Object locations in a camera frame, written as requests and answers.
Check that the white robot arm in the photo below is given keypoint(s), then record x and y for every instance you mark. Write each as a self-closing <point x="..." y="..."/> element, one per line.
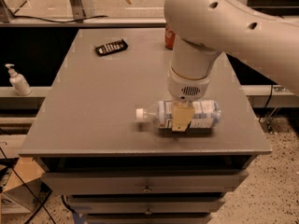
<point x="206" y="28"/>

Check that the clear blue-label plastic bottle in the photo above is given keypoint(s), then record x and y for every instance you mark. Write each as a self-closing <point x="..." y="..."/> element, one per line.
<point x="207" y="114"/>

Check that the white pump dispenser bottle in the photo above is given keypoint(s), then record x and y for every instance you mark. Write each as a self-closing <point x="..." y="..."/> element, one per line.
<point x="18" y="81"/>

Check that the red soda can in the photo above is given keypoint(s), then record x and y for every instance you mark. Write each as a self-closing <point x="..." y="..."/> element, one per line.
<point x="169" y="37"/>

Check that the black snack bar packet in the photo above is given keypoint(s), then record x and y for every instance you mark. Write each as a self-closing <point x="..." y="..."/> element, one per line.
<point x="111" y="48"/>

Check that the grey drawer cabinet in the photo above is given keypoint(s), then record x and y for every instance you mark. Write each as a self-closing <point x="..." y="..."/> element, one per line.
<point x="114" y="170"/>

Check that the metal frame post left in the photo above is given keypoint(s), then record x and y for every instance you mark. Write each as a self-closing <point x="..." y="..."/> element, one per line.
<point x="82" y="9"/>

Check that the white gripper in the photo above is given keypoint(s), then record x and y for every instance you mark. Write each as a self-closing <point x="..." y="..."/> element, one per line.
<point x="186" y="87"/>

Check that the cardboard box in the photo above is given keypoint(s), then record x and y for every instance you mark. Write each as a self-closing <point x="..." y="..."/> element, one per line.
<point x="20" y="192"/>

